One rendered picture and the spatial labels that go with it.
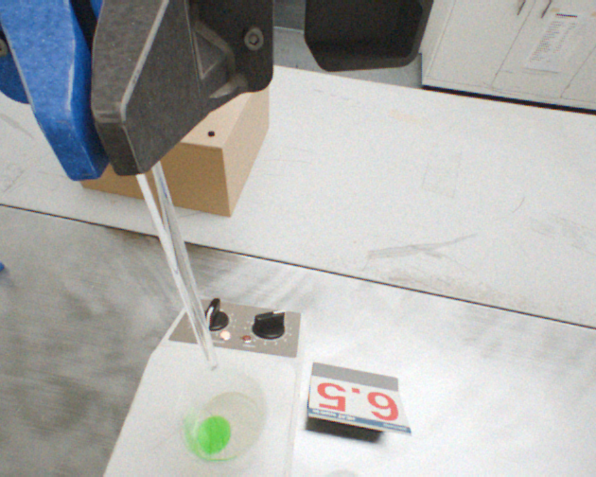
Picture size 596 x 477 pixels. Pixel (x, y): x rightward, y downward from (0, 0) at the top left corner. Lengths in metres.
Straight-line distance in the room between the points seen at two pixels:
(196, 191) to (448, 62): 2.33
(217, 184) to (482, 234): 0.37
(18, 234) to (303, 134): 0.43
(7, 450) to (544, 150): 0.82
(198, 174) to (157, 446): 0.30
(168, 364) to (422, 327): 0.28
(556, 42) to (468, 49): 0.44
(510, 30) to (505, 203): 2.08
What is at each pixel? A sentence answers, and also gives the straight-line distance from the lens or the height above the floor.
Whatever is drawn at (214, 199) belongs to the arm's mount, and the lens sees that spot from 0.50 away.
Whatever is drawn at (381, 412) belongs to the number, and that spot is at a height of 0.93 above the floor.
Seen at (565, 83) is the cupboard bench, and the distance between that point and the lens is 2.92.
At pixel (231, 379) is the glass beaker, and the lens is 0.27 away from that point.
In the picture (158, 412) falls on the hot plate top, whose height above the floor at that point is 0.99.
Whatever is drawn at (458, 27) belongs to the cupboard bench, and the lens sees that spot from 2.62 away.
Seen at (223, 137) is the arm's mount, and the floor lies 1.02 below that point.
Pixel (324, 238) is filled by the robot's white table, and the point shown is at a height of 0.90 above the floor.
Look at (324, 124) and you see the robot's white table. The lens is 0.69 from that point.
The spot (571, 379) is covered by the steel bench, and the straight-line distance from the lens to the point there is 0.52.
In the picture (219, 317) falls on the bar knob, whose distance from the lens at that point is 0.38.
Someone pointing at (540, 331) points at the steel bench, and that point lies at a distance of 0.53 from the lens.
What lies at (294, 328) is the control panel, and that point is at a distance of 0.38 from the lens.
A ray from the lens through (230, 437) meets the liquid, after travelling 0.28.
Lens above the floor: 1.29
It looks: 52 degrees down
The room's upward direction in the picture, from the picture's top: 6 degrees clockwise
